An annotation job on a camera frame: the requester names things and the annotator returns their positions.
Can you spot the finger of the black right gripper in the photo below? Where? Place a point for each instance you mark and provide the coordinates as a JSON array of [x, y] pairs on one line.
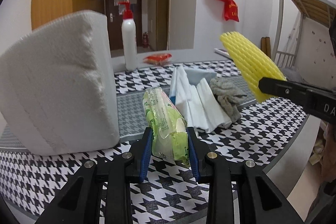
[[316, 101]]

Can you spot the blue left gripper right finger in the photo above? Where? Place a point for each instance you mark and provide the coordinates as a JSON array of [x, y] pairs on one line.
[[193, 159]]

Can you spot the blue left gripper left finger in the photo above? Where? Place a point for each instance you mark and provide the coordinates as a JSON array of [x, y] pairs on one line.
[[147, 150]]

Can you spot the green tissue pack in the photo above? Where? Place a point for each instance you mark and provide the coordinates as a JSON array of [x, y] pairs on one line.
[[170, 139]]

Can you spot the grey cloth rag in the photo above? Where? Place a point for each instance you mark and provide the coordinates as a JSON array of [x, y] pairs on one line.
[[228, 95]]

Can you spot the yellow foam net sleeve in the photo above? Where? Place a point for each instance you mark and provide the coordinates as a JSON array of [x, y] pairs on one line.
[[252, 62]]

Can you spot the red snack packet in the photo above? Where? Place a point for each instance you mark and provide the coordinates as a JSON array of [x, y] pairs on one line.
[[158, 58]]

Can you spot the wooden planks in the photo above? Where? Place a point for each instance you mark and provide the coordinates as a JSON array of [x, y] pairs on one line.
[[265, 46]]

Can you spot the white styrofoam box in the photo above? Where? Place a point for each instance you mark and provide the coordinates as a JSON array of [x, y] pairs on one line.
[[58, 93]]

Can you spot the red fire extinguisher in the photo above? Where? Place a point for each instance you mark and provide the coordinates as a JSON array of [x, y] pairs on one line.
[[145, 40]]

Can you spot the metal bunk bed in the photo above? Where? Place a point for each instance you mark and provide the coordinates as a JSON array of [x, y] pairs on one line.
[[321, 12]]

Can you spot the white pump bottle red cap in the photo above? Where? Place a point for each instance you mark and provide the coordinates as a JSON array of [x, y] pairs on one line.
[[129, 40]]

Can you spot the houndstooth table mat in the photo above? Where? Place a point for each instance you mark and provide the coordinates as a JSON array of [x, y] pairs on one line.
[[169, 192]]

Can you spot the dark brown door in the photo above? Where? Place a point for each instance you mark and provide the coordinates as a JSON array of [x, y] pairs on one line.
[[115, 10]]

